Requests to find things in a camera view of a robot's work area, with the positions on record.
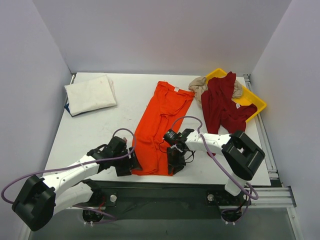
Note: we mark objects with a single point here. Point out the beige t shirt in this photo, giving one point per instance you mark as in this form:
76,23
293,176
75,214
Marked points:
199,85

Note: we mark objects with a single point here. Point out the dark red t shirt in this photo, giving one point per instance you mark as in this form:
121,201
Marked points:
220,110

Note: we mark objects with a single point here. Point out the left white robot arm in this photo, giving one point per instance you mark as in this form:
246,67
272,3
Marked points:
42,197

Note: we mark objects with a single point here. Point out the orange t shirt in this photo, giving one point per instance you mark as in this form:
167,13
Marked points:
164,108

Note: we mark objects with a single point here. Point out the yellow plastic bin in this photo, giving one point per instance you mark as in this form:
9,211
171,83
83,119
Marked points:
247,98

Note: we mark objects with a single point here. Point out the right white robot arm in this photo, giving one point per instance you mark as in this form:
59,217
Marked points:
242,154

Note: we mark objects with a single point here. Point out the folded blue t shirt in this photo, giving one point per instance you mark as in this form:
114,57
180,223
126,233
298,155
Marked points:
67,108

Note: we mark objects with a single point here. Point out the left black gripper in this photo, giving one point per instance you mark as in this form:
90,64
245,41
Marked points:
127,163

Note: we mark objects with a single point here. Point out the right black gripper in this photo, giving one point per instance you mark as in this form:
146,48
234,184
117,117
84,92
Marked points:
173,156

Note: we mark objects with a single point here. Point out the folded white t shirt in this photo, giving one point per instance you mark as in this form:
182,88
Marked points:
87,96

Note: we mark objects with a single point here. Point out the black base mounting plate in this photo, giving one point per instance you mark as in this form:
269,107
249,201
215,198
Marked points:
161,201

